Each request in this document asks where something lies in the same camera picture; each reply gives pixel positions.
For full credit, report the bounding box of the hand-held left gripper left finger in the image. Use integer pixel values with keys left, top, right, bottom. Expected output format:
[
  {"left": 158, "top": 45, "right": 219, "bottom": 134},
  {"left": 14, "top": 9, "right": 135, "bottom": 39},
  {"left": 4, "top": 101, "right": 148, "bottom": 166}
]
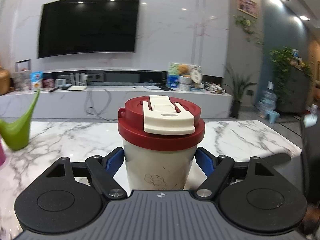
[{"left": 47, "top": 147, "right": 127, "bottom": 199}]

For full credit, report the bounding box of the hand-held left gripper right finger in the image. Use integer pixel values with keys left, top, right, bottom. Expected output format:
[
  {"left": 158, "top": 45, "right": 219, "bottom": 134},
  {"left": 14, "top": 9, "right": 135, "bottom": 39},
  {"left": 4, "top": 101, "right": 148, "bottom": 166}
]
[{"left": 195, "top": 147, "right": 273, "bottom": 200}]

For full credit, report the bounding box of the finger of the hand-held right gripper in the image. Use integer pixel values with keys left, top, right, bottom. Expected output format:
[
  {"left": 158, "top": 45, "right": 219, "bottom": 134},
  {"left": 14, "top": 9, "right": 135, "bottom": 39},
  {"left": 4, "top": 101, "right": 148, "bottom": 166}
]
[{"left": 264, "top": 153, "right": 303, "bottom": 168}]

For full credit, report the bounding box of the cream tumbler with red lid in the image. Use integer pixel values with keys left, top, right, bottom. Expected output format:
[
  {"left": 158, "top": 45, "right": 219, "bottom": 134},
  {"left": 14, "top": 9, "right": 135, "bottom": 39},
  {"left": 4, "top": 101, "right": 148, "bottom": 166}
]
[{"left": 117, "top": 95, "right": 206, "bottom": 192}]

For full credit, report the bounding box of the pink plastic container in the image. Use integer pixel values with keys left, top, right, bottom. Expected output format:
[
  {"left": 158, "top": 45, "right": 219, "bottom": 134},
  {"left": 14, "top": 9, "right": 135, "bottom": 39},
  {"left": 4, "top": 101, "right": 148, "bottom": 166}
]
[{"left": 0, "top": 140, "right": 6, "bottom": 167}]

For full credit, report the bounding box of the light blue plastic stool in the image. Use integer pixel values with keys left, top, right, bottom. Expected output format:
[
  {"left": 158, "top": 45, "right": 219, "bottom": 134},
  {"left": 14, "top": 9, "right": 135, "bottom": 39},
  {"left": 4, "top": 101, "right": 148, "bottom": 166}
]
[{"left": 260, "top": 109, "right": 280, "bottom": 123}]

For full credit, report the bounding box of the potted long-leaf plant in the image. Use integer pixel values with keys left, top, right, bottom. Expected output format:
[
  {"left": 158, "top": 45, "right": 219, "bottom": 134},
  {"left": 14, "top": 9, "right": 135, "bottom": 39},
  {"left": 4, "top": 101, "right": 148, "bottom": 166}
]
[{"left": 224, "top": 65, "right": 258, "bottom": 118}]

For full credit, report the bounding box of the clear water bottle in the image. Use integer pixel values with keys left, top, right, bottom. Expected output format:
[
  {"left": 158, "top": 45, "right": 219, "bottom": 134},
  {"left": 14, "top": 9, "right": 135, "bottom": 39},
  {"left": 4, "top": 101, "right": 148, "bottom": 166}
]
[{"left": 257, "top": 81, "right": 278, "bottom": 110}]

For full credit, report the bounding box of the dark grey cabinet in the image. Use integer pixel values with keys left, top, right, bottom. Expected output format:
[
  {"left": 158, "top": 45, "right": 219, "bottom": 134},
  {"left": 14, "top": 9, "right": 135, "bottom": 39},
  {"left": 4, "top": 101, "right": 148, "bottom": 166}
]
[{"left": 277, "top": 67, "right": 313, "bottom": 113}]

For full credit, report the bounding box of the black and white clutter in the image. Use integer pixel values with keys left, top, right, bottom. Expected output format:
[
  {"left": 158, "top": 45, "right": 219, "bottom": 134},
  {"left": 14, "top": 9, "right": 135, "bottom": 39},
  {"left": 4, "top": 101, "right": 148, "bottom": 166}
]
[{"left": 204, "top": 81, "right": 224, "bottom": 95}]

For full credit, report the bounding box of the marble television cabinet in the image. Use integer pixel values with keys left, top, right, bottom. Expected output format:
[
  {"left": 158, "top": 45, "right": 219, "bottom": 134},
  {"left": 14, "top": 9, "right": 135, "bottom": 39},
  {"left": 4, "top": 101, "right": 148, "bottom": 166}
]
[{"left": 0, "top": 85, "right": 233, "bottom": 119}]

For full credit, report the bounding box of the white router with antennas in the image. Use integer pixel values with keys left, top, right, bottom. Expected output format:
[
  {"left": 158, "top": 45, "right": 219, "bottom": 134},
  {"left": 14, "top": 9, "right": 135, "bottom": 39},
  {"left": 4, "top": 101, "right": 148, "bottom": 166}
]
[{"left": 67, "top": 72, "right": 88, "bottom": 91}]

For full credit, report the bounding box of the large leafy plant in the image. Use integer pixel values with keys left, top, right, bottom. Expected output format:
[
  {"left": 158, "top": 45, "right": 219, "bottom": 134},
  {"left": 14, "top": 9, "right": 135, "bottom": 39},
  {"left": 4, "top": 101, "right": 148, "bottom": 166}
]
[{"left": 269, "top": 46, "right": 313, "bottom": 110}]

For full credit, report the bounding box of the green illustrated card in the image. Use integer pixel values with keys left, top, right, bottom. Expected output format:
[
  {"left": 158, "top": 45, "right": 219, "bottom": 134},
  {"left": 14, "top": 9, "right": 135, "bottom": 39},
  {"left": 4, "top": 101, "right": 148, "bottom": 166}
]
[{"left": 167, "top": 63, "right": 185, "bottom": 88}]

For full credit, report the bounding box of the brown teddy bear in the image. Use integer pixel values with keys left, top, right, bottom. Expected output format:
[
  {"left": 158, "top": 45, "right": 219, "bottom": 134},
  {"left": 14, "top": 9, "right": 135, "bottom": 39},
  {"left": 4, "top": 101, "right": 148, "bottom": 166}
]
[{"left": 177, "top": 64, "right": 190, "bottom": 77}]

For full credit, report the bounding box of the green watering can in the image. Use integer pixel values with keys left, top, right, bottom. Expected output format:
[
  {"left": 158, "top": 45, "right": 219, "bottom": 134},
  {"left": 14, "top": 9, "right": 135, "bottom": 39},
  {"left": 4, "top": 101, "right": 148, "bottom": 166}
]
[{"left": 0, "top": 89, "right": 40, "bottom": 151}]

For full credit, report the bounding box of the blue snack bag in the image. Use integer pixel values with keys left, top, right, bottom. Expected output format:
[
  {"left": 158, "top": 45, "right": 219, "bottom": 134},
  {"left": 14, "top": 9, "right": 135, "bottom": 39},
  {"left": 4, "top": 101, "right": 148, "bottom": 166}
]
[{"left": 30, "top": 70, "right": 43, "bottom": 90}]

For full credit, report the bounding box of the floral patterned gift bag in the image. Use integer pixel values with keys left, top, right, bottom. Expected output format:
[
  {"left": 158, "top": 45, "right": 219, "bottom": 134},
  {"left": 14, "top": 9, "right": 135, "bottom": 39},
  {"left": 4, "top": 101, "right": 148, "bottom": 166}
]
[{"left": 12, "top": 71, "right": 32, "bottom": 90}]

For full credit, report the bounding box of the gold round vase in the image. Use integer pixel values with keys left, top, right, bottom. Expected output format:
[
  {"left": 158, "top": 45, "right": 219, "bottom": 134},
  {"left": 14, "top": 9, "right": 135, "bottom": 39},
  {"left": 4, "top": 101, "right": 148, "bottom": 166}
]
[{"left": 0, "top": 67, "right": 11, "bottom": 95}]

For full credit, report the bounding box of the hanging vine plant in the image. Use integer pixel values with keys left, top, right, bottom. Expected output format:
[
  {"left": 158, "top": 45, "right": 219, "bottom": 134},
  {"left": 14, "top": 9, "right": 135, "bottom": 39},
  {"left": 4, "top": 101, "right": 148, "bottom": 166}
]
[{"left": 234, "top": 15, "right": 264, "bottom": 46}]

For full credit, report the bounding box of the dark hanging cable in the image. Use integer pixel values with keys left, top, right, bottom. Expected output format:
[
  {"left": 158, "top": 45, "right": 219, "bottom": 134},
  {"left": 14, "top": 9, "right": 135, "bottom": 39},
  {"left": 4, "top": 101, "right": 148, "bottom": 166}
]
[{"left": 84, "top": 89, "right": 118, "bottom": 120}]

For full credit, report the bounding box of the black picture frame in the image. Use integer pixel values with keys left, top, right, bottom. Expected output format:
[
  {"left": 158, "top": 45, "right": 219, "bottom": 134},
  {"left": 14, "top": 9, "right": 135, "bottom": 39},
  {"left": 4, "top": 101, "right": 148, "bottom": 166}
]
[{"left": 15, "top": 59, "right": 32, "bottom": 73}]

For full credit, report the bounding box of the black wall television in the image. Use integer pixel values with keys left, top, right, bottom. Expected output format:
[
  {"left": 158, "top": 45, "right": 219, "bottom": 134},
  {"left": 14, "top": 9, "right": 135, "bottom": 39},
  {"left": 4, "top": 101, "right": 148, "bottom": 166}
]
[{"left": 37, "top": 0, "right": 140, "bottom": 58}]

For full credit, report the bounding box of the framed wall picture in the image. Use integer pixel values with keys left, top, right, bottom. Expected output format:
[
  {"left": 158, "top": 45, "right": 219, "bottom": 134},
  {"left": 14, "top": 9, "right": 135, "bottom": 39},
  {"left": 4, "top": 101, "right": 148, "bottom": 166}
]
[{"left": 237, "top": 0, "right": 258, "bottom": 18}]

